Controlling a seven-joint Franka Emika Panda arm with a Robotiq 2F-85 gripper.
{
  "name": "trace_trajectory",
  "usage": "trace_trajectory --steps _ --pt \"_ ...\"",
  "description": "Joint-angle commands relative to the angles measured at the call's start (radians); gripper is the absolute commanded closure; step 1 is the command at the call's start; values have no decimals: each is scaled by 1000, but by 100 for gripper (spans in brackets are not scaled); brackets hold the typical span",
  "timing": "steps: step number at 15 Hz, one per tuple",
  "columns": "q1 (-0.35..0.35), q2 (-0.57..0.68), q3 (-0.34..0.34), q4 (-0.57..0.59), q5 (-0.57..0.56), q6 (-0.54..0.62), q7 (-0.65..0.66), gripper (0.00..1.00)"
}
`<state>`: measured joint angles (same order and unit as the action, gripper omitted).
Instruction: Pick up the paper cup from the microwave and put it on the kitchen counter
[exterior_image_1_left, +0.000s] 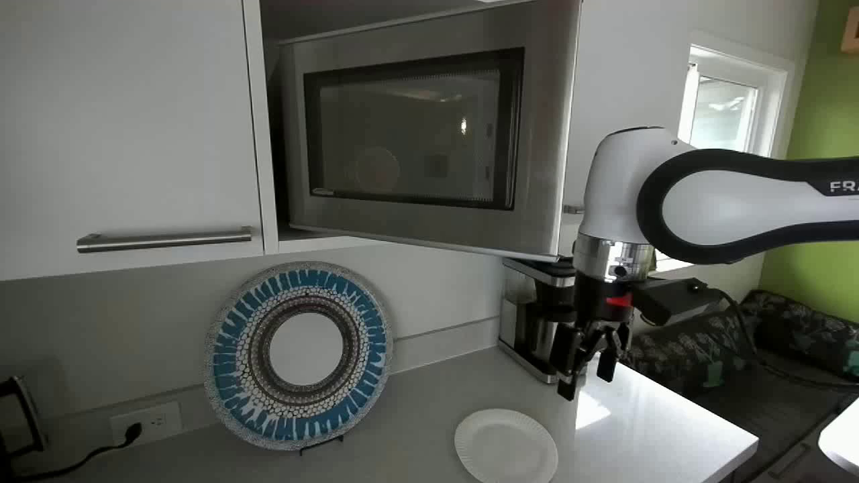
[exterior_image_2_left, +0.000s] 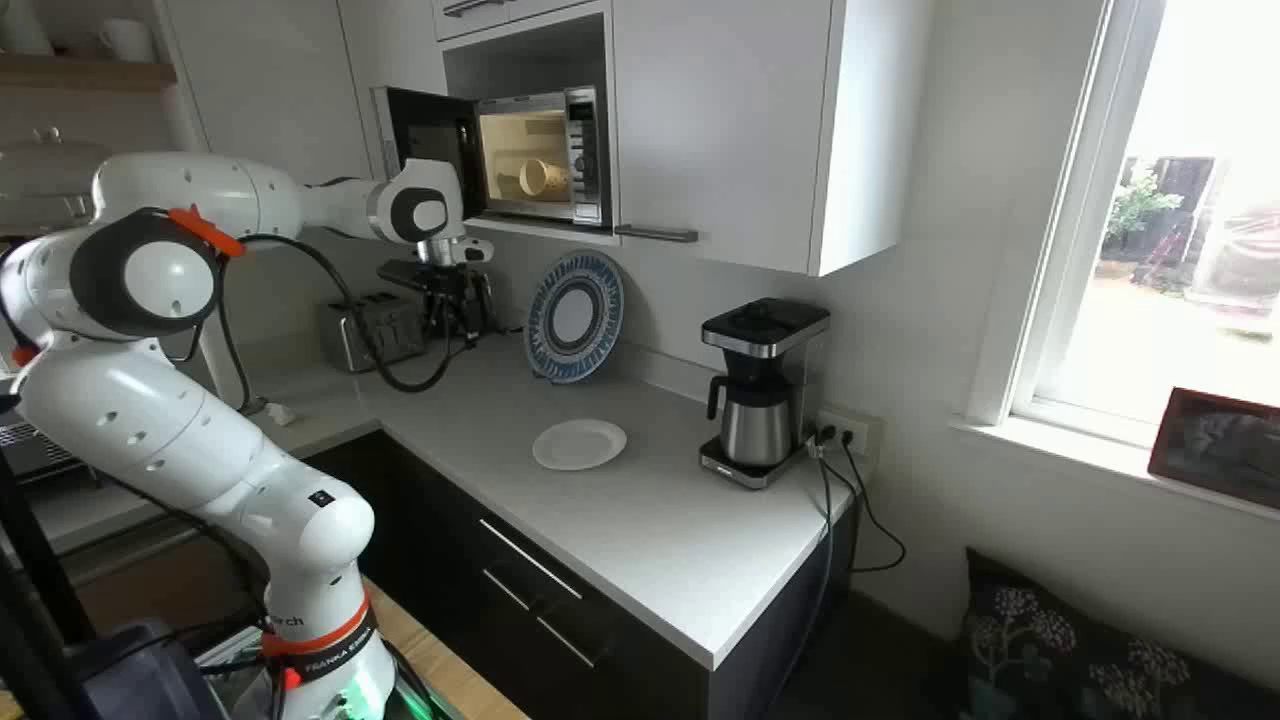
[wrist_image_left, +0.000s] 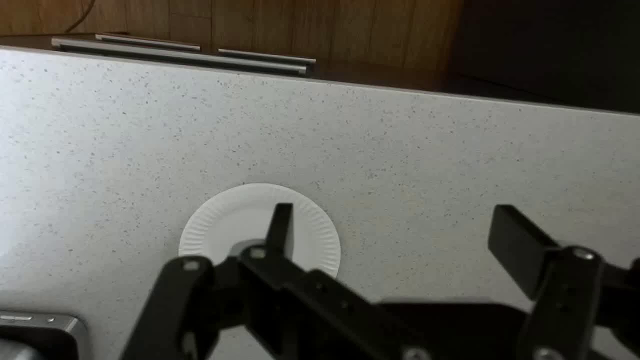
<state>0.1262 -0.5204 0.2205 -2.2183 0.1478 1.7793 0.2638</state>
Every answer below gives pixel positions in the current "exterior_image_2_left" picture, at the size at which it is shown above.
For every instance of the black stand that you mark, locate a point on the black stand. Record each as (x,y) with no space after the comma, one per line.
(83,681)

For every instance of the clear glass dome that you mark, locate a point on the clear glass dome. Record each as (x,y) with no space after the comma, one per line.
(41,181)

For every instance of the dark base cabinet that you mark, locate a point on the dark base cabinet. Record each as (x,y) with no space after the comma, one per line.
(441,561)

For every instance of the blue patterned decorative plate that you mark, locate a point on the blue patterned decorative plate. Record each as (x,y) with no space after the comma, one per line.
(574,322)

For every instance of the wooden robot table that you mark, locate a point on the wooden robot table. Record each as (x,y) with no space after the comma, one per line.
(444,665)

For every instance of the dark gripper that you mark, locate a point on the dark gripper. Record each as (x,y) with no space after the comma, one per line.
(453,267)

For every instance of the white flat plate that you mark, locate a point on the white flat plate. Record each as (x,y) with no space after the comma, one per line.
(579,445)

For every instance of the tan paper cup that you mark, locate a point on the tan paper cup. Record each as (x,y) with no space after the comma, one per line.
(541,174)

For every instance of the black steel coffee maker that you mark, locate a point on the black steel coffee maker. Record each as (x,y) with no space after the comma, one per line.
(757,403)

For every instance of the white wall cabinet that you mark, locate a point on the white wall cabinet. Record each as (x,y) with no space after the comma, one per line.
(747,123)

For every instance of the white wall outlet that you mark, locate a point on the white wall outlet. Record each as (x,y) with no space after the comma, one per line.
(852,430)

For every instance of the silver toaster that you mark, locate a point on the silver toaster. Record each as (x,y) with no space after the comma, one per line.
(374,332)

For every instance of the steel microwave oven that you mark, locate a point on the steel microwave oven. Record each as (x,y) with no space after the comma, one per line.
(586,152)

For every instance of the wooden wall shelf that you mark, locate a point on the wooden wall shelf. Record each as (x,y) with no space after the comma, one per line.
(83,75)

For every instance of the white window frame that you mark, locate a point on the white window frame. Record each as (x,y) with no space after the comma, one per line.
(1066,267)

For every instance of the dark floral cushion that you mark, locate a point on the dark floral cushion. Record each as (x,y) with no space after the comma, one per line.
(1066,652)

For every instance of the white mug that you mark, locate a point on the white mug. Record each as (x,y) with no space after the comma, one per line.
(126,43)

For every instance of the dark picture frame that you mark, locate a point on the dark picture frame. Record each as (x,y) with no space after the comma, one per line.
(1218,445)

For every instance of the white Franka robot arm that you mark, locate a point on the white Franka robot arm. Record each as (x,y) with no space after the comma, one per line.
(160,424)

